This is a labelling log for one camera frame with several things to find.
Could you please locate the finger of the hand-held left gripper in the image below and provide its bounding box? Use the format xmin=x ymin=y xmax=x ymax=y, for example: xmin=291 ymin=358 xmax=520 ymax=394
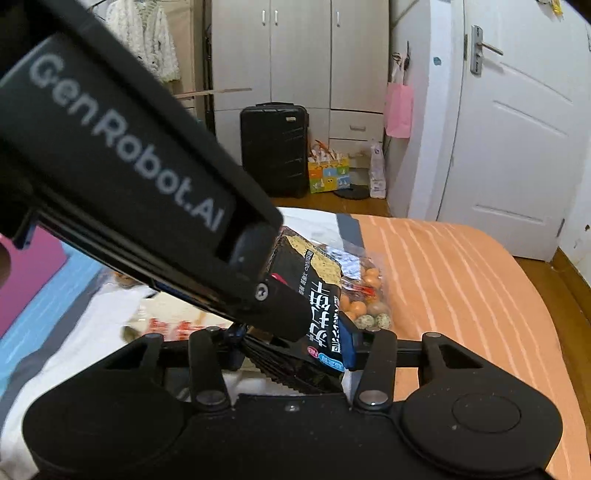
xmin=231 ymin=225 xmax=311 ymax=341

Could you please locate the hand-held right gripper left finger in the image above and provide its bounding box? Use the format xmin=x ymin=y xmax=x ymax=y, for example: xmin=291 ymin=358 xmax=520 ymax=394
xmin=98 ymin=325 xmax=246 ymax=411

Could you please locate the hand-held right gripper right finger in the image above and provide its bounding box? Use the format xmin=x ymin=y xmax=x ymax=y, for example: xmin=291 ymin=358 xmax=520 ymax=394
xmin=344 ymin=318 xmax=484 ymax=411

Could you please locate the black cracker packet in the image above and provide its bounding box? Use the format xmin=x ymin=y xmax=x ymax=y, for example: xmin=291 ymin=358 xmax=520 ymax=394
xmin=240 ymin=225 xmax=366 ymax=396

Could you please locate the clear bag of colourful nuts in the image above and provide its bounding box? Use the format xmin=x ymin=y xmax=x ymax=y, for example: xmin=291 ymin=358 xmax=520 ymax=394
xmin=336 ymin=248 xmax=394 ymax=331

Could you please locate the cream noodle packet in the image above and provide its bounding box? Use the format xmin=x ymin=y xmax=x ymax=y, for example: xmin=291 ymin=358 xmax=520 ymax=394
xmin=119 ymin=285 xmax=211 ymax=343

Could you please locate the printed bedsheet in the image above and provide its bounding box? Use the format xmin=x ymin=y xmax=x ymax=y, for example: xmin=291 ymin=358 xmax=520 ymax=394
xmin=0 ymin=205 xmax=591 ymax=480

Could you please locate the white fluffy garment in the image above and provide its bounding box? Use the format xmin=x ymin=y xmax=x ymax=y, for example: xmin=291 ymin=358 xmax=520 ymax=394
xmin=105 ymin=0 xmax=182 ymax=85

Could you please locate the black round mat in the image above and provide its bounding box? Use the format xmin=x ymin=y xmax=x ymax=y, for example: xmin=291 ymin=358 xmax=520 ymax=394
xmin=332 ymin=184 xmax=371 ymax=200

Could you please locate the colourful gift bag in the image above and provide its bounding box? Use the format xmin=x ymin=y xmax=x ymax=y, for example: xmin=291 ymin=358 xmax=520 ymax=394
xmin=307 ymin=141 xmax=351 ymax=195

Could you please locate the black suitcase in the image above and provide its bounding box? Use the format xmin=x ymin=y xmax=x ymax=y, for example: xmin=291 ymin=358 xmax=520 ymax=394
xmin=239 ymin=102 xmax=310 ymax=199

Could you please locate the white standing bag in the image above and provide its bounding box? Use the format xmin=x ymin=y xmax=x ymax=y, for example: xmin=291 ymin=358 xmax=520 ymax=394
xmin=368 ymin=141 xmax=387 ymax=200

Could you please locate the white wardrobe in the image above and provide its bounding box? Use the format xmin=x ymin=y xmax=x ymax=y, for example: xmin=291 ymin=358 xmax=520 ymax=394
xmin=210 ymin=0 xmax=391 ymax=167

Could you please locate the pink paper bag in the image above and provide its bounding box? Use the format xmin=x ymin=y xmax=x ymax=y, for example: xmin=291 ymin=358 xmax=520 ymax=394
xmin=384 ymin=82 xmax=414 ymax=139

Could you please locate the white door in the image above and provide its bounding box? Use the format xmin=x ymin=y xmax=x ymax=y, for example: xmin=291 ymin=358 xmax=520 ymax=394
xmin=436 ymin=0 xmax=591 ymax=263

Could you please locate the metal door handle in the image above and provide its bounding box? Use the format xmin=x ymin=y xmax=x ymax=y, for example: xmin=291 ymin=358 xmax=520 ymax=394
xmin=470 ymin=25 xmax=505 ymax=76

